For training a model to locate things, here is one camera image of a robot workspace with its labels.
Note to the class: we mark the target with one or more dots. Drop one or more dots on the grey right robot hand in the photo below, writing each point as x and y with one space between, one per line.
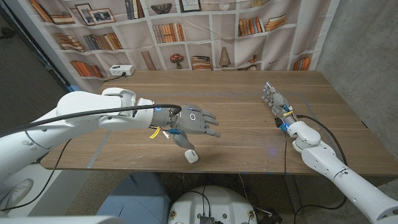
280 104

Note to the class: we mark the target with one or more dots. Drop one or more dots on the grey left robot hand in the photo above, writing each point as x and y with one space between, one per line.
189 121

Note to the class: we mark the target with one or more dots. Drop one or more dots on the white AirPods case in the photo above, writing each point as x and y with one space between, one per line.
192 157

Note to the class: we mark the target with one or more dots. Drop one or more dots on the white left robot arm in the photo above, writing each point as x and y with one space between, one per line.
81 102

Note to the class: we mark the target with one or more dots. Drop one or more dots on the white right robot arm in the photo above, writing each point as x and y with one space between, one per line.
345 177

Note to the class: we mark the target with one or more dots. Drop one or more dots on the white power strip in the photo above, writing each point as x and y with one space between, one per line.
121 70

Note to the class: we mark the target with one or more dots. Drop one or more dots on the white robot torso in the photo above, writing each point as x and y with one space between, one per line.
217 202

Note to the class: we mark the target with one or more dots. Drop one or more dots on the grey table leg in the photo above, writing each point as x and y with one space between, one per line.
292 193

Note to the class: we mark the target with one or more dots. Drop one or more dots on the printed bookshelf backdrop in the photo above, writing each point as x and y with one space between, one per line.
224 31

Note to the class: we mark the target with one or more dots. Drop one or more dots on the black torso electronics module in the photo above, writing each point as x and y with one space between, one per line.
206 220

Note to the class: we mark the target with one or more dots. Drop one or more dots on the black power adapter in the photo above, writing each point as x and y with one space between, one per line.
270 217

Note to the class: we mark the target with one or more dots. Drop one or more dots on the dark grey partition panel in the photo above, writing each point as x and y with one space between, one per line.
25 77

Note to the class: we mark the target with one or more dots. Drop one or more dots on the white shoe of person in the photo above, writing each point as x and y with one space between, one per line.
15 193

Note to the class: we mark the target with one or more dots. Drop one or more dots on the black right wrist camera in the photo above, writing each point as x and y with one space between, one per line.
277 122

